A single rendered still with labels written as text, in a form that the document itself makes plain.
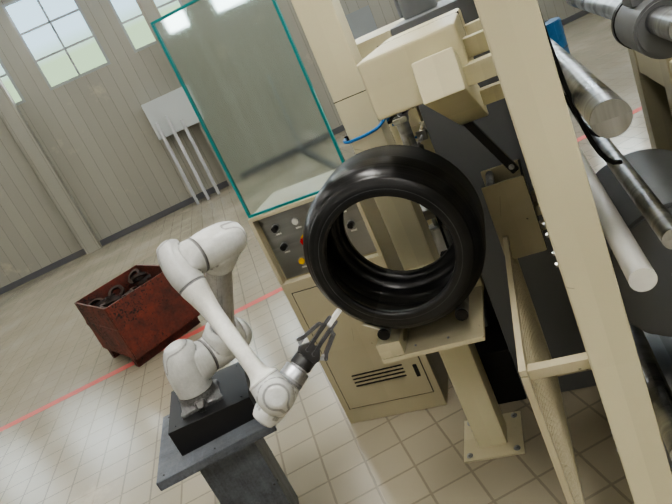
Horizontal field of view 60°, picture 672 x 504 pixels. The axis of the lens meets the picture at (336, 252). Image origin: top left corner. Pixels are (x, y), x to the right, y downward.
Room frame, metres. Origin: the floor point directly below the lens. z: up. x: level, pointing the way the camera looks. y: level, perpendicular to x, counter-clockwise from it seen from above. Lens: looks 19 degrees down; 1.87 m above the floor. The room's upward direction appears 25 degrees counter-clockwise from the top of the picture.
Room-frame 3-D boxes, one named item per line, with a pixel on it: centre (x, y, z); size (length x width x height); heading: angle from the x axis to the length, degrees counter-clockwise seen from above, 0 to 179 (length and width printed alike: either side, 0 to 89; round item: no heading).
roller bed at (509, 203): (1.99, -0.66, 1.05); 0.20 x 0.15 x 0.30; 159
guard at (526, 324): (1.59, -0.45, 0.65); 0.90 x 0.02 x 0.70; 159
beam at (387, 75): (1.70, -0.46, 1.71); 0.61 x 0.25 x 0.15; 159
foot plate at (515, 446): (2.17, -0.30, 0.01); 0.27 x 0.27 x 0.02; 69
